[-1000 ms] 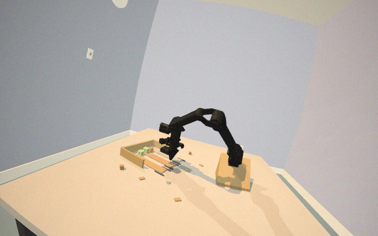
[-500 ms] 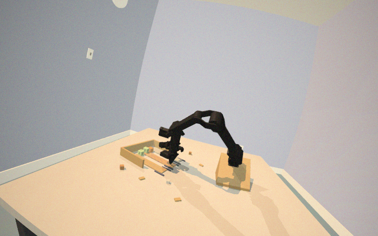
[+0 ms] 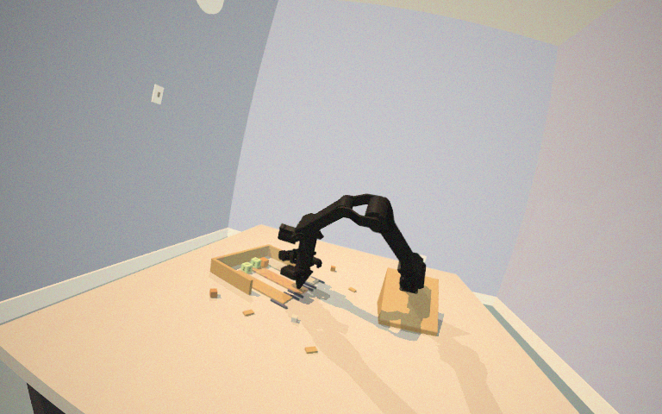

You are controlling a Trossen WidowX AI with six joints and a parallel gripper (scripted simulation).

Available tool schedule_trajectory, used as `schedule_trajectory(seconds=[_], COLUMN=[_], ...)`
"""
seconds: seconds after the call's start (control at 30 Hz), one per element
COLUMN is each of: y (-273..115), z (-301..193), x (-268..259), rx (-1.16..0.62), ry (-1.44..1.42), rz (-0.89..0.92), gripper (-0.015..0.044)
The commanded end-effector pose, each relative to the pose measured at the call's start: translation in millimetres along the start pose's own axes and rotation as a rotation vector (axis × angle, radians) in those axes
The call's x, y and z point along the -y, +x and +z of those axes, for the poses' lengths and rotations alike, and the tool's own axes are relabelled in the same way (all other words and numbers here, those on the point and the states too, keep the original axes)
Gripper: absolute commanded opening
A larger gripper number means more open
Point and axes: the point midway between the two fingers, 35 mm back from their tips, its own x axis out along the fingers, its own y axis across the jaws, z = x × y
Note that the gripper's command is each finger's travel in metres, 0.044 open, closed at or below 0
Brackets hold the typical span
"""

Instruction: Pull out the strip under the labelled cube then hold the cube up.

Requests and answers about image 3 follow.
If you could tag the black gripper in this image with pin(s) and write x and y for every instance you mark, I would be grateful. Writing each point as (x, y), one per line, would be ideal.
(301, 272)

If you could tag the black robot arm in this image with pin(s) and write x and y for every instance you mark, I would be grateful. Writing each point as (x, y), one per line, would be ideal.
(379, 217)

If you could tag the orange strip with purple zigzag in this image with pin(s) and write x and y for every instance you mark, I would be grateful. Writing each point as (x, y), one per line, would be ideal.
(285, 283)

